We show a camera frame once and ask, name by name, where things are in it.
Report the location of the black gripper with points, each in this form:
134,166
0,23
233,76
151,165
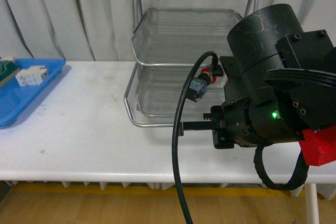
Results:
230,125

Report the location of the silver mesh tray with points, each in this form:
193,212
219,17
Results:
178,37
153,93

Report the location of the silver mesh top tray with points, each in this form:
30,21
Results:
178,37

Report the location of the grey curtain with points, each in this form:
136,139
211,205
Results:
100,30

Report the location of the white circuit breaker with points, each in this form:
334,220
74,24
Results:
33,76

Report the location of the blue plastic tray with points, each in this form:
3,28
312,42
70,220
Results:
15,99

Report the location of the green terminal block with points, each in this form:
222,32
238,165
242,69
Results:
9,69

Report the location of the red plastic mount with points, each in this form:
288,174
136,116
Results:
318,147

